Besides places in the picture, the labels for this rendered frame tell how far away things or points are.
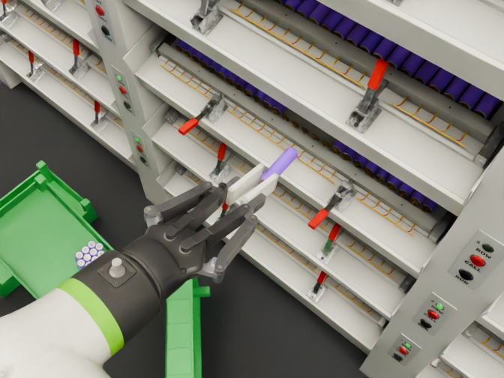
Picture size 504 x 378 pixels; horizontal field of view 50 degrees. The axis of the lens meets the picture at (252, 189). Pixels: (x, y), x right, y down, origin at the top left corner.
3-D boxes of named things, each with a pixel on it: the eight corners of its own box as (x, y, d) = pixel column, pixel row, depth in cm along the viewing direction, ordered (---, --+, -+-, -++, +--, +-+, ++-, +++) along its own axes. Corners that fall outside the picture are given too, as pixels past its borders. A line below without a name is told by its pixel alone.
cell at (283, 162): (286, 145, 77) (256, 177, 75) (295, 148, 76) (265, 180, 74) (291, 154, 78) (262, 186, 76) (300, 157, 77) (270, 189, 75)
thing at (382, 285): (390, 322, 99) (394, 313, 86) (157, 146, 120) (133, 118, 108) (454, 234, 102) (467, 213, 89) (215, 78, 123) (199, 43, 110)
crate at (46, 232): (126, 267, 138) (129, 262, 130) (63, 327, 129) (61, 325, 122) (43, 182, 138) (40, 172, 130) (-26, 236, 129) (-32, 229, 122)
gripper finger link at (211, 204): (171, 258, 66) (162, 251, 66) (225, 205, 73) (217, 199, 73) (172, 238, 63) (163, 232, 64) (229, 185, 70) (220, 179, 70)
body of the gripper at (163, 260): (163, 286, 57) (223, 236, 62) (109, 238, 60) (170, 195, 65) (161, 321, 62) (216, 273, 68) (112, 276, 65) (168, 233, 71)
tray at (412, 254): (417, 280, 83) (424, 268, 74) (142, 85, 104) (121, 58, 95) (492, 178, 86) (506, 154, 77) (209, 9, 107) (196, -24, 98)
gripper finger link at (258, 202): (235, 211, 69) (253, 225, 68) (260, 191, 72) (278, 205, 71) (233, 219, 70) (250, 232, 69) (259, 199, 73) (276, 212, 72)
